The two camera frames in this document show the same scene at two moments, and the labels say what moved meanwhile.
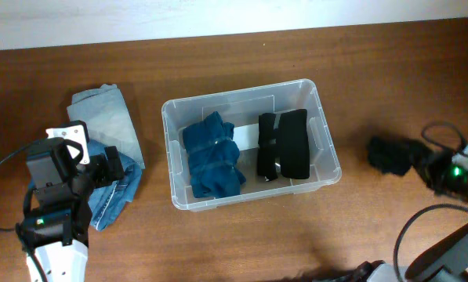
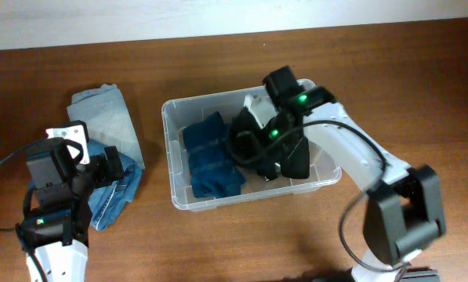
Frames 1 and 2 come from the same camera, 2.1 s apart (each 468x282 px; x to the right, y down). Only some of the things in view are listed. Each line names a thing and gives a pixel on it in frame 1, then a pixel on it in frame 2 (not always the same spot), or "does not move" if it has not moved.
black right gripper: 431,166 → 270,142
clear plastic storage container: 241,108 does not move
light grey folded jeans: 108,120 does not move
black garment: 393,153 → 246,138
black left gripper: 116,170 does not move
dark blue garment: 212,157 does not move
